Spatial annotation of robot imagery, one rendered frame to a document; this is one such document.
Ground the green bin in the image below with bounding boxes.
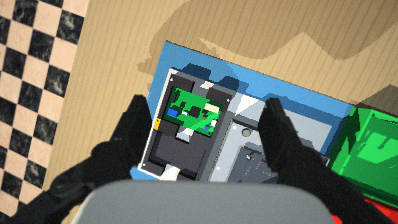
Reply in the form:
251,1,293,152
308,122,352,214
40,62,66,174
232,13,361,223
327,107,398,208

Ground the green circuit board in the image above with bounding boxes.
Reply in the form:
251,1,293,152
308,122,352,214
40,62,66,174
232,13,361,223
163,87,223,137

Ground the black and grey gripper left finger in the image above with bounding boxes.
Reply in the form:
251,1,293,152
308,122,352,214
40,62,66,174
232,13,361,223
4,94,153,224

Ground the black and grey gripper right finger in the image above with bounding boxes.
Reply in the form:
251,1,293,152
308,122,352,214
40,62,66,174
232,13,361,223
257,98,396,224

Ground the red bin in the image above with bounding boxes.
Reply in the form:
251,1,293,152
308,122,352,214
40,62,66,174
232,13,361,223
332,196,398,224

